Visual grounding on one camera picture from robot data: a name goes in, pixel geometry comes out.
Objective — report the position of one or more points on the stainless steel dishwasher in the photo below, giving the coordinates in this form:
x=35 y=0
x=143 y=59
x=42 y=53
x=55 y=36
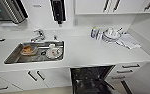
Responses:
x=91 y=81

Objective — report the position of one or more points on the small chrome sink knob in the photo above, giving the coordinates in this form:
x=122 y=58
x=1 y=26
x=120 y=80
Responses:
x=55 y=37

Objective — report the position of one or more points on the white printed mug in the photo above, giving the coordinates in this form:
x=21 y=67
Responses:
x=52 y=49

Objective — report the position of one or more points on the small blue-label bottle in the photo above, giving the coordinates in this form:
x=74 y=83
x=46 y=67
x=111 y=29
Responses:
x=93 y=32

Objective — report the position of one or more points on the stack of white plates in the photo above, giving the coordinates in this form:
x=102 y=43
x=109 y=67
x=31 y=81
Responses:
x=111 y=35

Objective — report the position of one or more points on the chrome sink faucet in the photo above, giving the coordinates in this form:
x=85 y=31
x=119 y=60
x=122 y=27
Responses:
x=38 y=35

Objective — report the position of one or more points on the bowl with orange leftovers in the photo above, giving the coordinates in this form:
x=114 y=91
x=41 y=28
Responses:
x=28 y=50

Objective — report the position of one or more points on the white folded cloth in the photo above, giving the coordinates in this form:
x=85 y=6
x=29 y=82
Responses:
x=131 y=41

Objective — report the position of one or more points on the white drawer unit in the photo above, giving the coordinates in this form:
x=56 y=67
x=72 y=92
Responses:
x=2 y=85
x=127 y=70

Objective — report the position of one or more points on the stainless steel sink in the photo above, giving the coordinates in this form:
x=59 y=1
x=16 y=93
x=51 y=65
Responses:
x=11 y=59

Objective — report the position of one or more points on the steel paper towel dispenser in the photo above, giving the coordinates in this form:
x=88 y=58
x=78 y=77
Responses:
x=11 y=10

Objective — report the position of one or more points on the white wall outlet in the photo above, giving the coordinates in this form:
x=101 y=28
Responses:
x=75 y=22

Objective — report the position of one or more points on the black wall soap dispenser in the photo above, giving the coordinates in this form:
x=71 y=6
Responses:
x=57 y=10

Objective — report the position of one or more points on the white three-door wall cabinet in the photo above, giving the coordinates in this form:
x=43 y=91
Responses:
x=91 y=6

